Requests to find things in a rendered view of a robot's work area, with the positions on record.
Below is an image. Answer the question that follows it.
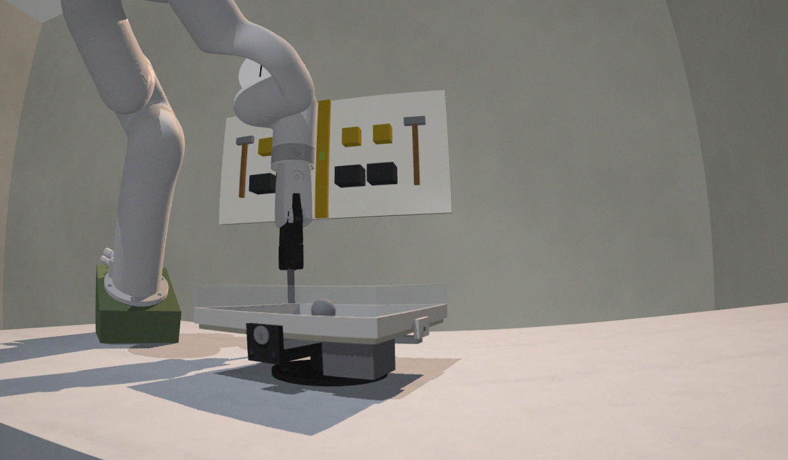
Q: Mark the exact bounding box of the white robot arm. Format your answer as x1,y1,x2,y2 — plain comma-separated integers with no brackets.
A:
61,0,317,307

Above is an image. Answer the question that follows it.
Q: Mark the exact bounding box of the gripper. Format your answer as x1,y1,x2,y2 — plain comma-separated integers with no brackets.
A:
271,160,314,270

